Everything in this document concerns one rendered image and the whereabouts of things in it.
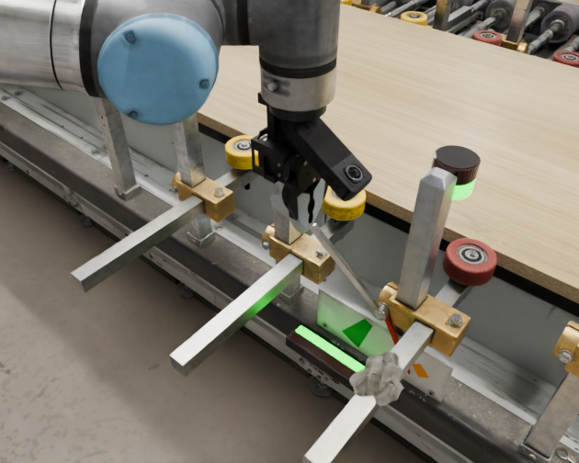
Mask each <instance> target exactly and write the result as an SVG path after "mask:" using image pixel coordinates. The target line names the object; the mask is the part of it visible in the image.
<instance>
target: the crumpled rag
mask: <svg viewBox="0 0 579 463"><path fill-rule="evenodd" d="M366 362H367V364H366V366H365V368H364V369H363V370H360V371H359V372H357V373H354V374H353V375H352V376H351V378H350V384H351V385H352V387H354V388H353V390H354V391H355V394H357V395H358V396H359V397H363V396H368V395H369V396H370V394H371V396H373V397H375V398H374V399H376V400H375V401H376V403H378V404H379V406H383V405H385V406H386V404H387V405H388V403H389V404H390V402H392V401H396V400H398V398H399V395H400V393H401V391H402V390H403V389H404V387H403V385H402V384H401V383H400V376H401V375H402V374H403V369H402V368H401V367H400V365H398V364H399V357H398V356H397V354H396V353H395V352H394V351H388V352H385V353H383V354H381V355H379V356H371V357H369V358H368V360H367V361H366Z"/></svg>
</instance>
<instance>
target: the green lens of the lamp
mask: <svg viewBox="0 0 579 463"><path fill-rule="evenodd" d="M475 180H476V178H475ZM475 180H474V181H472V182H471V183H469V184H468V185H464V186H455V189H454V193H453V197H452V200H458V199H464V198H467V197H468V196H469V195H470V194H471V192H472V190H473V186H474V183H475Z"/></svg>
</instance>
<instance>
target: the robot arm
mask: <svg viewBox="0 0 579 463"><path fill-rule="evenodd" d="M340 3H341V0H0V83H6V84H13V85H26V86H34V87H41V88H48V89H55V90H63V91H70V92H76V93H82V94H84V95H86V96H91V97H100V98H105V99H109V101H110V102H111V103H112V104H113V105H114V106H115V107H116V108H117V109H118V110H119V111H120V112H122V113H123V114H124V115H126V116H128V117H130V118H131V119H135V120H137V121H140V122H142V123H146V124H151V125H169V124H174V123H177V122H180V121H183V120H185V119H188V118H189V117H191V116H192V115H194V114H195V113H196V112H198V111H199V110H200V109H201V107H202V106H203V105H204V104H205V102H206V100H207V99H208V97H209V95H210V91H211V89H212V88H213V86H214V85H215V82H216V80H217V76H218V71H219V56H220V51H221V46H258V51H259V63H260V80H261V91H260V92H258V93H257V98H258V103H260V104H262V105H264V106H267V127H265V128H263V129H262V130H260V131H259V134H258V135H256V136H255V137H254V138H252V139H251V153H252V168H253V172H255V173H257V174H259V175H261V176H263V177H264V178H265V179H266V180H268V181H270V182H272V183H274V184H275V183H277V181H279V182H281V183H283V184H284V185H283V186H282V188H281V195H273V196H271V204H272V205H273V207H274V208H275V209H277V210H278V211H279V212H281V213H282V214H283V215H284V216H286V217H287V218H288V219H289V220H290V221H291V224H292V225H293V227H294V228H295V230H297V231H298V232H300V233H302V234H304V233H305V232H306V231H308V230H309V228H308V224H309V223H313V222H314V221H315V219H316V217H317V215H318V213H319V210H320V208H321V206H322V204H323V200H324V198H325V195H326V192H327V188H328V186H329V187H331V188H332V189H333V190H334V192H335V193H336V194H337V195H338V196H339V197H340V198H341V199H342V200H343V201H349V200H350V199H352V198H353V197H354V196H356V195H357V194H358V193H359V192H361V191H362V190H363V189H364V188H365V187H366V186H367V185H368V184H369V183H370V181H371V180H372V174H371V173H370V172H369V170H368V169H367V168H366V167H365V166H364V165H363V164H362V163H361V162H360V160H359V159H358V158H357V157H356V156H355V155H354V154H353V153H352V152H351V151H350V150H349V149H348V148H347V147H346V146H345V145H344V144H343V143H342V142H341V140H340V139H339V138H338V137H337V136H336V135H335V134H334V133H333V132H332V130H331V129H330V128H329V127H328V126H327V125H326V124H325V123H324V122H323V120H322V119H321V118H320V116H322V115H323V114H324V113H325V111H326V107H327V105H328V104H330V103H331V102H332V101H333V100H334V98H335V89H336V74H337V47H338V32H339V18H340ZM265 134H267V135H266V136H264V135H265ZM262 136H264V137H262ZM260 137H262V138H261V139H260ZM255 150H256V151H258V166H257V165H255Z"/></svg>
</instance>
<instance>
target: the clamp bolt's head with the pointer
mask: <svg viewBox="0 0 579 463"><path fill-rule="evenodd" d="M378 304H380V305H382V306H384V307H385V308H386V309H387V311H388V313H389V314H390V313H391V309H390V307H389V306H388V305H387V304H386V303H384V302H379V303H378ZM373 313H374V315H375V317H376V318H378V319H380V320H381V319H383V318H384V317H383V314H382V313H381V312H380V311H378V310H375V311H373ZM385 322H386V324H387V327H388V329H389V332H390V334H391V336H392V340H393V342H394V344H395V345H396V344H397V343H398V342H399V339H398V337H397V334H396V332H395V331H394V328H393V326H392V322H391V319H390V317H389V316H388V317H387V319H386V320H385Z"/></svg>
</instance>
